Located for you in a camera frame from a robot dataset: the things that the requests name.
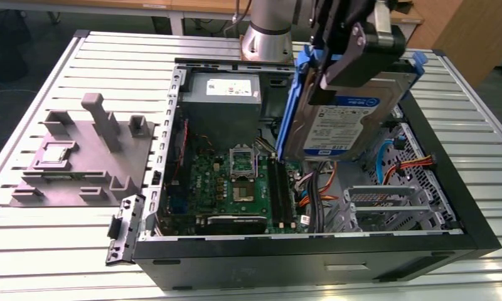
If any green motherboard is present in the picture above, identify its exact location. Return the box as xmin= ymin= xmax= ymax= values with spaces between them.
xmin=157 ymin=147 xmax=309 ymax=236

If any black graphics card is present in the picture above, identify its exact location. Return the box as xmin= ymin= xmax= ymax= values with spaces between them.
xmin=194 ymin=214 xmax=269 ymax=236

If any black open PC case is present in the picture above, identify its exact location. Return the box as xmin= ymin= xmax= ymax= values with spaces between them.
xmin=103 ymin=56 xmax=502 ymax=292

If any blue data wire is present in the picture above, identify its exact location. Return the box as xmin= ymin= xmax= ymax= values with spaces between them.
xmin=375 ymin=137 xmax=404 ymax=185

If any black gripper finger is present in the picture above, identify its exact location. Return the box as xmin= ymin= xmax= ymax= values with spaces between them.
xmin=308 ymin=72 xmax=340 ymax=107
xmin=319 ymin=21 xmax=397 ymax=92

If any black cable pair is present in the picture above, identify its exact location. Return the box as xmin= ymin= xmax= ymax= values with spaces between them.
xmin=308 ymin=161 xmax=331 ymax=233

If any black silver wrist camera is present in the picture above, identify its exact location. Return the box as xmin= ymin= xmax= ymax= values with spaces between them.
xmin=361 ymin=0 xmax=407 ymax=60

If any silver CPU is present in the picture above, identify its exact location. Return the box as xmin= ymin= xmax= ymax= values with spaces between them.
xmin=39 ymin=146 xmax=67 ymax=163

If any grey metal disk bay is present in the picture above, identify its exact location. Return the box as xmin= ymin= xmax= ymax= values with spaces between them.
xmin=340 ymin=184 xmax=450 ymax=233

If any thin locking lever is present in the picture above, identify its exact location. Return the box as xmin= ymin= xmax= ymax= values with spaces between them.
xmin=252 ymin=147 xmax=261 ymax=181

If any orange yellow wire bundle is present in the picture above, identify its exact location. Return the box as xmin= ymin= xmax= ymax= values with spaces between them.
xmin=295 ymin=161 xmax=340 ymax=209

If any grey parts rack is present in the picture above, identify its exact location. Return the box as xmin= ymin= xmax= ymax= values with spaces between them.
xmin=7 ymin=92 xmax=160 ymax=208

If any grey power supply unit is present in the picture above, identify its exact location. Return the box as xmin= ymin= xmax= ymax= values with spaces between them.
xmin=177 ymin=72 xmax=262 ymax=152

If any hard disk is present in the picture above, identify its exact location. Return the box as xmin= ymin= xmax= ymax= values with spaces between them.
xmin=274 ymin=45 xmax=428 ymax=163

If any metal socket cover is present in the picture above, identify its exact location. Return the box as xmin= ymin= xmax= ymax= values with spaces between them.
xmin=228 ymin=144 xmax=258 ymax=183

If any black RAM slot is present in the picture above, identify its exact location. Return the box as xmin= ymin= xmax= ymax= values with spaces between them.
xmin=277 ymin=158 xmax=296 ymax=229
xmin=266 ymin=152 xmax=285 ymax=229

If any brown wooden cabinet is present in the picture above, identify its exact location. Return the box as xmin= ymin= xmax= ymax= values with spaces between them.
xmin=404 ymin=0 xmax=502 ymax=88

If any green RAM stick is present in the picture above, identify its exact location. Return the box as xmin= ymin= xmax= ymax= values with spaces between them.
xmin=39 ymin=173 xmax=87 ymax=182

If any wooden desk white frame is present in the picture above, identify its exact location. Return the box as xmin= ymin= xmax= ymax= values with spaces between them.
xmin=388 ymin=0 xmax=425 ymax=48
xmin=31 ymin=0 xmax=252 ymax=35

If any CPU socket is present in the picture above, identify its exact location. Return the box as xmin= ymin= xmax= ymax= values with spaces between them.
xmin=232 ymin=184 xmax=258 ymax=204

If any orange red power wire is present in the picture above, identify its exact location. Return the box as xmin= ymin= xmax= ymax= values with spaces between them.
xmin=381 ymin=154 xmax=439 ymax=186

